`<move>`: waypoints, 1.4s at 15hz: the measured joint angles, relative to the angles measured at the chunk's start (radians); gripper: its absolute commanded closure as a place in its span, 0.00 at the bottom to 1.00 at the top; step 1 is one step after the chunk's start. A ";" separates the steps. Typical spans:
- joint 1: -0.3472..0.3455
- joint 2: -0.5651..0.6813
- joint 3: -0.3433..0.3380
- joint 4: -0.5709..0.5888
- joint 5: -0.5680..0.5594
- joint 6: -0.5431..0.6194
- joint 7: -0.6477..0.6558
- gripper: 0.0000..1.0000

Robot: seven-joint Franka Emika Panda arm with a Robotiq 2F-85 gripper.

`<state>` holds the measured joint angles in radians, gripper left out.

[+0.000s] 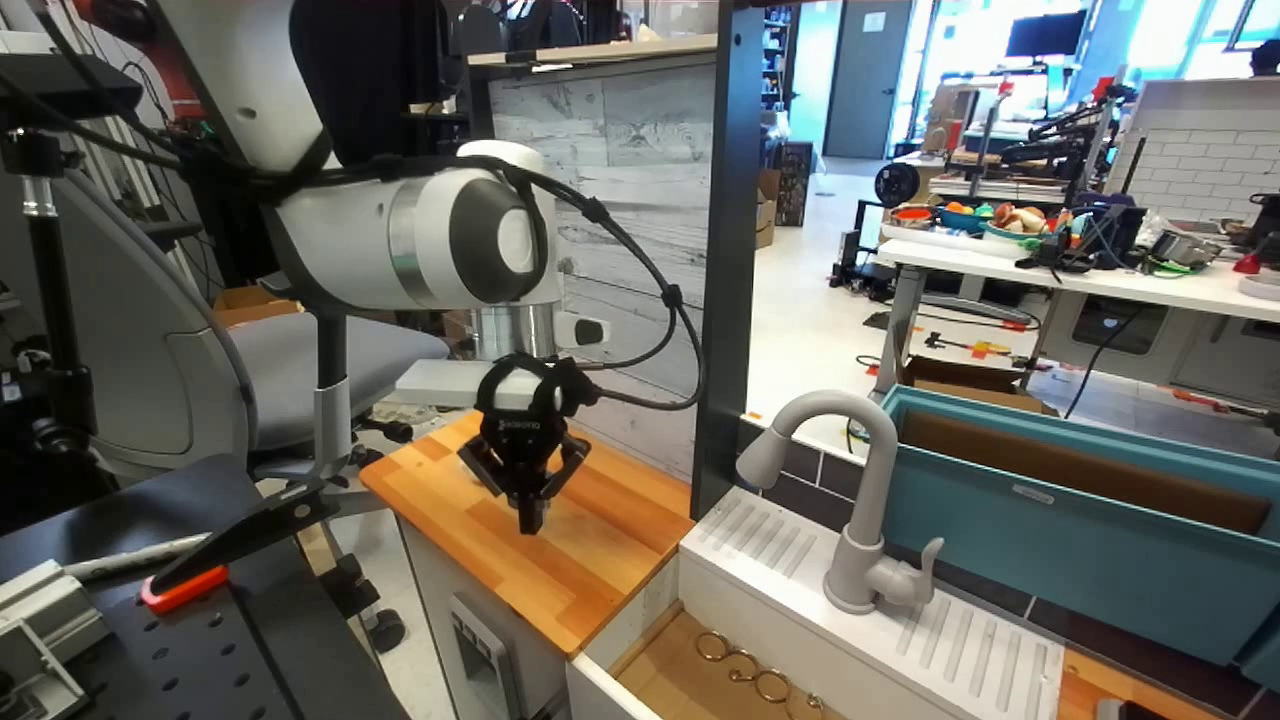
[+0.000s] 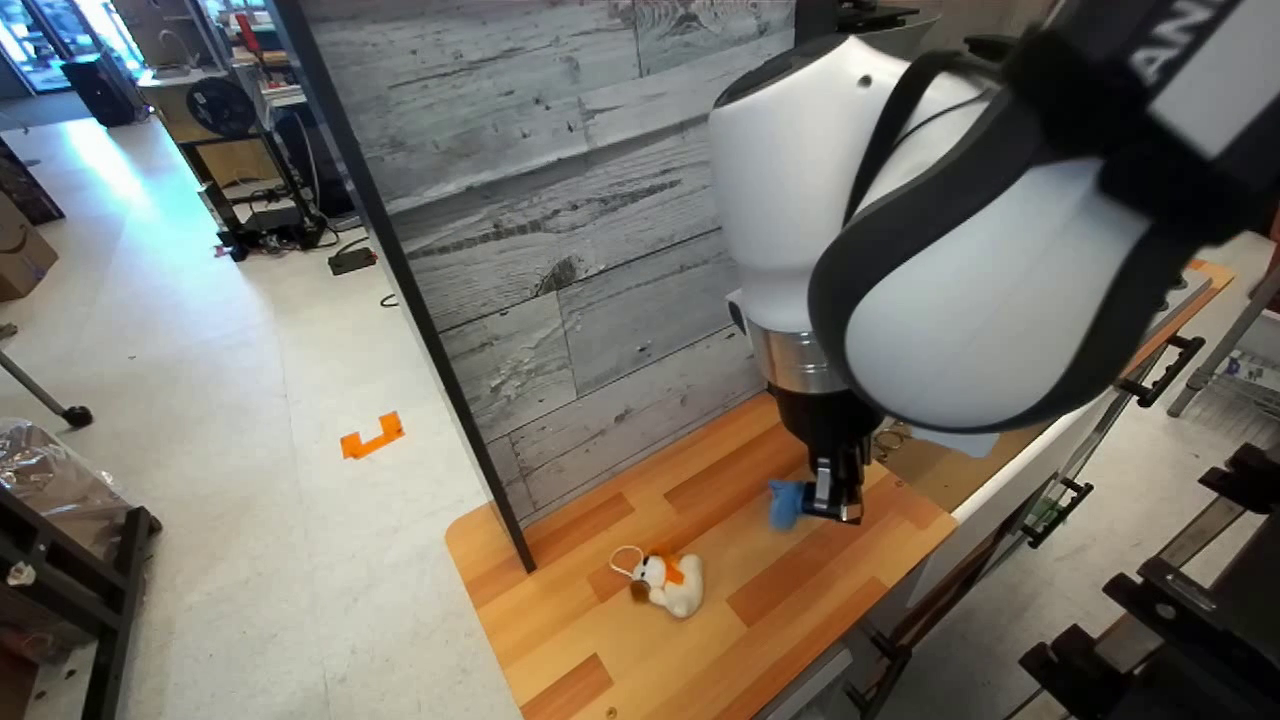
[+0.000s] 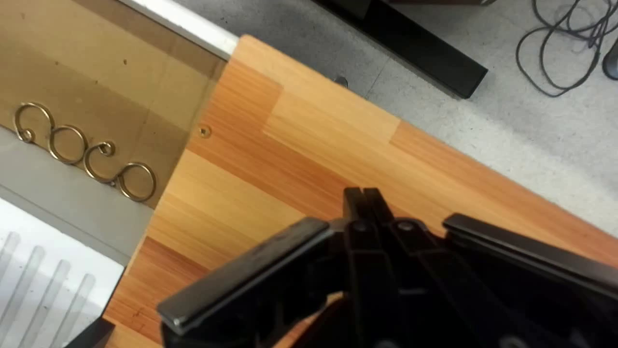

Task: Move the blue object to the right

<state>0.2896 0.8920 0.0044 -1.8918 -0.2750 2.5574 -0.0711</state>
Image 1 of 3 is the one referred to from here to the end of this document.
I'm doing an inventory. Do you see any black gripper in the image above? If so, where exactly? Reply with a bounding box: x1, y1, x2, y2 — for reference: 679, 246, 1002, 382
457, 347, 602, 539

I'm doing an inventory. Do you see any white cabinet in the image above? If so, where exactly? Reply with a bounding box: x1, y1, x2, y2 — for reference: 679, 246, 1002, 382
397, 514, 590, 720

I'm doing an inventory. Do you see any grey office chair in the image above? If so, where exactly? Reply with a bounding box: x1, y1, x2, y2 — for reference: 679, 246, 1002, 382
74, 194, 457, 534

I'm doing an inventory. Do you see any white toy sink unit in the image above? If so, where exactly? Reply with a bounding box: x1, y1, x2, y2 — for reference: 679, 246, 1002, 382
563, 485, 1072, 720

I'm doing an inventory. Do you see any grey wood-pattern backdrop panel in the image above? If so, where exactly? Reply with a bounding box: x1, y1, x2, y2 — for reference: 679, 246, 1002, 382
485, 51, 725, 485

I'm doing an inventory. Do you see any grey toy faucet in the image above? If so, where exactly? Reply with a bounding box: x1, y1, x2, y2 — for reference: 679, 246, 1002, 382
733, 388, 947, 620

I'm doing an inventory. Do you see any black perforated board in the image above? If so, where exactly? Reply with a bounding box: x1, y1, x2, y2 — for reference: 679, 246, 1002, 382
0, 453, 412, 720

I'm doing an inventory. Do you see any aluminium profile piece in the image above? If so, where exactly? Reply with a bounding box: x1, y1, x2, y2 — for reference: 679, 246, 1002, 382
0, 557, 112, 686

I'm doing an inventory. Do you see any teal plastic bin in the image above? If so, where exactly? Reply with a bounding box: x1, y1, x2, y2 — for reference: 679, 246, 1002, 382
874, 379, 1280, 691

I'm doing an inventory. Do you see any white work desk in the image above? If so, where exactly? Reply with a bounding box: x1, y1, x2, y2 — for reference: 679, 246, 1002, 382
871, 221, 1280, 403

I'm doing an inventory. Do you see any wooden stove base board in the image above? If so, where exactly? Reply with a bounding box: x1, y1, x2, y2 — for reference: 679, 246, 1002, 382
1054, 646, 1218, 720

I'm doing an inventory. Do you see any dark computer monitor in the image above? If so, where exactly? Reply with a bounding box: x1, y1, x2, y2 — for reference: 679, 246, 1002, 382
1002, 7, 1093, 58

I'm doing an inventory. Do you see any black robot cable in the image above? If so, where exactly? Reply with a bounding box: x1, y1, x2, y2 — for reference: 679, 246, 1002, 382
516, 162, 709, 417

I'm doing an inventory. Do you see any black clamp orange handle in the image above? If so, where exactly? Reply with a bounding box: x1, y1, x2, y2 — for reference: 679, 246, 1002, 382
136, 476, 392, 620

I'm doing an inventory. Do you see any black vertical post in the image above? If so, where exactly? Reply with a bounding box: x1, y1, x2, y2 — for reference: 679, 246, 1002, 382
689, 0, 809, 525

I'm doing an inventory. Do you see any black camera stand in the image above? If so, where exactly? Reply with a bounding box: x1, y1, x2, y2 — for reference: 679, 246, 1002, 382
0, 72, 145, 534

